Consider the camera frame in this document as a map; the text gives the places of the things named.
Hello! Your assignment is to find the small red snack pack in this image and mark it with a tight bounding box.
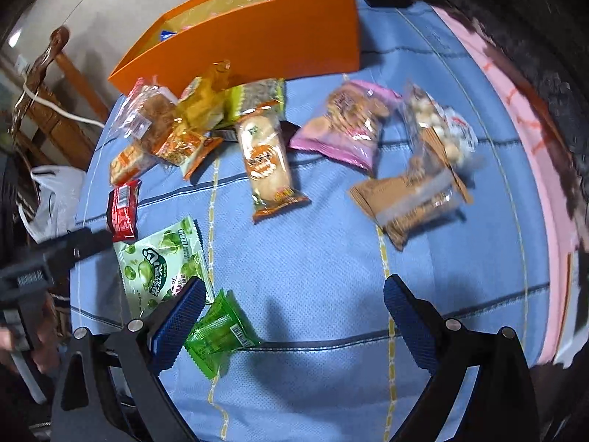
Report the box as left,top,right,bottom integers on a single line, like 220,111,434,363
107,180,141,242

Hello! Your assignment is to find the green pea snack bag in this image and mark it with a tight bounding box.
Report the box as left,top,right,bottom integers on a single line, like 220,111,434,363
114,217,215,318

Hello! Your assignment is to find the small green candy pack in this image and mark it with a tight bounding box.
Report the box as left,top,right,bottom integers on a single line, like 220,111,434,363
184,290,261,379

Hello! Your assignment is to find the orange cracker pack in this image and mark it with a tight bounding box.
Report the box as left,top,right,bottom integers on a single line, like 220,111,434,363
109,143,157,187

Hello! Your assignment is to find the clear bag brown pastry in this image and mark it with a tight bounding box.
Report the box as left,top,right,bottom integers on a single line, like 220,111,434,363
112,78,178,155

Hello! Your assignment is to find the orange white small pack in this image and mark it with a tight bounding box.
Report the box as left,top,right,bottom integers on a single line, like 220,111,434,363
155,130,223,180

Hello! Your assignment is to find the brown wafer pack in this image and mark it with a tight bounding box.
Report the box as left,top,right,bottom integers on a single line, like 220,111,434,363
348,129,473,252

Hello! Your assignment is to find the yellow bread bag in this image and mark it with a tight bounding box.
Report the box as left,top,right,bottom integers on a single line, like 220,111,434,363
176,60,230,133

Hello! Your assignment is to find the black white label snack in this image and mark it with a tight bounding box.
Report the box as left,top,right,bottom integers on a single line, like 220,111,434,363
401,83,482,175

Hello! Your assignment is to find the sunflower seed bag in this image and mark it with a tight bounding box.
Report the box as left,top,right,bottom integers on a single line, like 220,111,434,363
216,78,286,129

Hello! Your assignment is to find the pink cookie bag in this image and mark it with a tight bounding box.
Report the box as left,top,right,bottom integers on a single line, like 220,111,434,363
289,80,402,173

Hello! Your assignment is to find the brown chocolate bar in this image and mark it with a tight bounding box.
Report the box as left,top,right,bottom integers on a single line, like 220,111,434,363
211,120,300,148

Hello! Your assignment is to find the person's left hand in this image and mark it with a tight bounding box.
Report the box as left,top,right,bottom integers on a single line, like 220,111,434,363
0,293,59,374

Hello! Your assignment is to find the white plastic bag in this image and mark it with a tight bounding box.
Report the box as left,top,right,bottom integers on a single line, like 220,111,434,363
18,165,86,243

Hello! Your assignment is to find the wooden chair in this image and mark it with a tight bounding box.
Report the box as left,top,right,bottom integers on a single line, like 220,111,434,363
10,26,110,171

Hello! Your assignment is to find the pink cloth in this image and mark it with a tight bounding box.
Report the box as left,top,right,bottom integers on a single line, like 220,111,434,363
434,7,588,368

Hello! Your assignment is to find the blue quilted tablecloth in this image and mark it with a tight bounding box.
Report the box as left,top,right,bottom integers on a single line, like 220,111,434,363
68,0,558,442

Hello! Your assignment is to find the orange storage box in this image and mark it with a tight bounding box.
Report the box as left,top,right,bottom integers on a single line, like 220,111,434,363
108,0,360,95

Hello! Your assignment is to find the white power cable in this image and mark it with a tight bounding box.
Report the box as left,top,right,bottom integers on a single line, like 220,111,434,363
20,82,106,129

